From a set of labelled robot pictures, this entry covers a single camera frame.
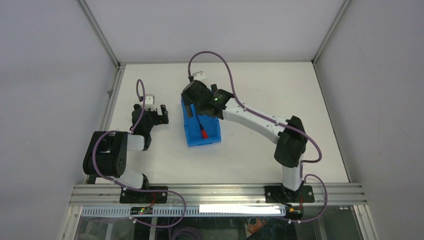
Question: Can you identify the right aluminium frame post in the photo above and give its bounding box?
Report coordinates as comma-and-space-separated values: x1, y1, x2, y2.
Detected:
311, 0, 352, 67

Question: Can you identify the white slotted cable duct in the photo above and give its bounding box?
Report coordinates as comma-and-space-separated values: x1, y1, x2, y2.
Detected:
81, 204, 286, 218

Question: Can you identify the orange object below table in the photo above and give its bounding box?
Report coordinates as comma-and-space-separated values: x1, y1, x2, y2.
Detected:
245, 217, 267, 235

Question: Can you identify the aluminium frame post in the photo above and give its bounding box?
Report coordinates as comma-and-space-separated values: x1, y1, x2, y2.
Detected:
311, 0, 352, 67
76, 0, 121, 68

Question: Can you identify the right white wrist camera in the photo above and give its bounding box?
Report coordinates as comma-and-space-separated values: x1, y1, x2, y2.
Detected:
192, 71, 207, 81

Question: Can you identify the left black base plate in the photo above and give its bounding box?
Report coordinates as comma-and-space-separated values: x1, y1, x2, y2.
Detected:
119, 185, 168, 204

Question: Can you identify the purple cable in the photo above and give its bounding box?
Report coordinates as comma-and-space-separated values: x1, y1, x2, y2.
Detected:
187, 50, 329, 223
91, 79, 187, 229

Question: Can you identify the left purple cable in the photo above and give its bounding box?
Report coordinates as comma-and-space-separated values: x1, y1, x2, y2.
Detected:
91, 79, 187, 229

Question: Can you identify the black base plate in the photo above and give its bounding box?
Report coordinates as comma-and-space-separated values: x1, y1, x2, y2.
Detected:
263, 184, 315, 205
119, 185, 168, 204

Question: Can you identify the aluminium front rail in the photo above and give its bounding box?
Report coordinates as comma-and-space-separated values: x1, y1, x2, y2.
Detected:
69, 183, 367, 206

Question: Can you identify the red black screwdriver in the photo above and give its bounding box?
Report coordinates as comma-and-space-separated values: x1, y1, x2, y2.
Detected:
196, 114, 209, 139

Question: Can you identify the blue plastic bin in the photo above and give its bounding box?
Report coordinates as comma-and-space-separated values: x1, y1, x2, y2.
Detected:
181, 98, 222, 148

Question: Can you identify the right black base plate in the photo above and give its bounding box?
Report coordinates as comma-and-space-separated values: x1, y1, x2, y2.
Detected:
263, 184, 315, 205

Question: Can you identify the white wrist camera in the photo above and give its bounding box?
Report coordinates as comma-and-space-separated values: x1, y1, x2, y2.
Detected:
139, 94, 157, 111
192, 71, 207, 81

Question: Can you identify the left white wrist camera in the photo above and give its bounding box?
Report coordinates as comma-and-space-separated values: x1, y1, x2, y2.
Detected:
139, 94, 157, 111

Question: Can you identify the left aluminium frame post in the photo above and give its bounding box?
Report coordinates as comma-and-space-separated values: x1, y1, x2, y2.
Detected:
76, 0, 121, 68

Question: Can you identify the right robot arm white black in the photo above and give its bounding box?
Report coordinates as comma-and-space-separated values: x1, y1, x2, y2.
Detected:
181, 80, 308, 203

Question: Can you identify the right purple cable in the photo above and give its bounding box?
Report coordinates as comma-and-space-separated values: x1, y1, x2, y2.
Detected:
187, 50, 329, 223

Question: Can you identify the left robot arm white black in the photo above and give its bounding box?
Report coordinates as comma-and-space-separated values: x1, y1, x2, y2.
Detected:
82, 103, 169, 203

